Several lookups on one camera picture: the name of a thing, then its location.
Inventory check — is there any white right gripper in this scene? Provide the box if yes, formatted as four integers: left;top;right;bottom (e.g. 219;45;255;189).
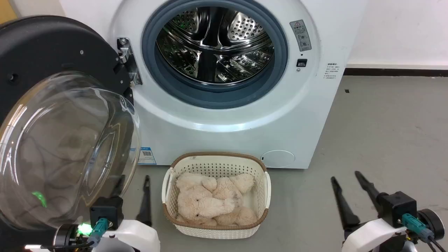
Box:
330;170;409;252

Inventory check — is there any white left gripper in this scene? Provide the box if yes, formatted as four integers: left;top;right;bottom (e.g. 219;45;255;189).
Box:
92;175;161;252

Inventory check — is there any white front-load washing machine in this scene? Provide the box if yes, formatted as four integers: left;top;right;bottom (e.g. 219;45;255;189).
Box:
59;0;368;169

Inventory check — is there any metal door hinge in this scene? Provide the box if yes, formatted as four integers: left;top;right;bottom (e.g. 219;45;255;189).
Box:
117;37;143;86

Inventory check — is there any black washer door glass bowl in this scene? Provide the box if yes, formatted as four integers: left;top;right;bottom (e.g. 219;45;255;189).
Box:
0;15;141;252

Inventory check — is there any blue white QR sticker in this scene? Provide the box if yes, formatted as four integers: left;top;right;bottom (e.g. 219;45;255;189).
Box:
138;147;157;165

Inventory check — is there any beige plush teddy bear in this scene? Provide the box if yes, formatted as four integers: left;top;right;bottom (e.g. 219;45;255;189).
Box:
175;172;259;226

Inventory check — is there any round white filter cover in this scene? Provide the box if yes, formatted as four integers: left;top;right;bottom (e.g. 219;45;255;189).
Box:
261;150;296;168

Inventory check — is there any white plastic laundry basket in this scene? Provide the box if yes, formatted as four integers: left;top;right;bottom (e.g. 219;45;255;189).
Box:
161;152;272;240

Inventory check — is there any small printed text label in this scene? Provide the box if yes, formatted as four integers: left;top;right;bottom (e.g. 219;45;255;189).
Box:
323;63;339;80

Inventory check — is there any grey warning sticker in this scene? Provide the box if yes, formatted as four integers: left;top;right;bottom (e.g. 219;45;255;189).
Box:
289;19;312;52

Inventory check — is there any stainless steel washer drum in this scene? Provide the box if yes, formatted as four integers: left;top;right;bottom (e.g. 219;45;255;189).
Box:
156;6;275;85

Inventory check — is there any yellow wooden panel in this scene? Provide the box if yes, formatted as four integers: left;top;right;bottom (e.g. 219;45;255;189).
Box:
0;0;18;25

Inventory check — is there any right arm teal connector cable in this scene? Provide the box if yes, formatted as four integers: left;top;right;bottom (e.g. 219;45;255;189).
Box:
401;213;448;252

